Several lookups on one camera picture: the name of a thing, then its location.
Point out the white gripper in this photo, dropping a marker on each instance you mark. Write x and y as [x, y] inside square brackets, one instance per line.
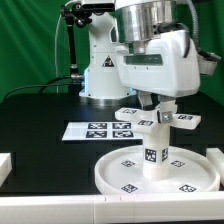
[163, 70]

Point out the white cross-shaped table base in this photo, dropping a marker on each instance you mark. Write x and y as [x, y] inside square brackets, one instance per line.
[145, 122]

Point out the white round table top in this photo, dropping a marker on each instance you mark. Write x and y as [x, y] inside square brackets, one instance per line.
[121, 172]

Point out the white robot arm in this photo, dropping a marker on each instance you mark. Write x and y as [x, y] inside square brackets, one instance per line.
[139, 45]

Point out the white marker tag sheet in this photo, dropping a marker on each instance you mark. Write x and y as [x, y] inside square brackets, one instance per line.
[80, 131]

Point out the white right fence block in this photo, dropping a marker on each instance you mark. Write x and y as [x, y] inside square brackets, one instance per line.
[216, 157]

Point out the white fence block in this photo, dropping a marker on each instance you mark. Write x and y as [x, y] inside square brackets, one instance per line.
[5, 166]
[216, 157]

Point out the white left fence block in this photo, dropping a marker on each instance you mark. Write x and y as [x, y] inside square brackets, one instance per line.
[5, 166]

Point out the white front fence rail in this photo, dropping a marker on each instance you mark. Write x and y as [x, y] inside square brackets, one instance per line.
[112, 209]

